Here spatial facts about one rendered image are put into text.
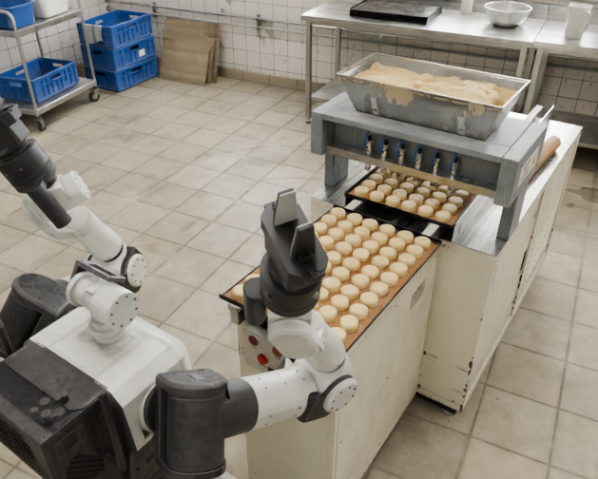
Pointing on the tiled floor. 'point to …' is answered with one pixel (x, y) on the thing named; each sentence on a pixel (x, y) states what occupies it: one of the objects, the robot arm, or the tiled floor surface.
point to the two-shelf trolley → (43, 57)
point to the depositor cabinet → (476, 273)
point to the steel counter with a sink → (506, 36)
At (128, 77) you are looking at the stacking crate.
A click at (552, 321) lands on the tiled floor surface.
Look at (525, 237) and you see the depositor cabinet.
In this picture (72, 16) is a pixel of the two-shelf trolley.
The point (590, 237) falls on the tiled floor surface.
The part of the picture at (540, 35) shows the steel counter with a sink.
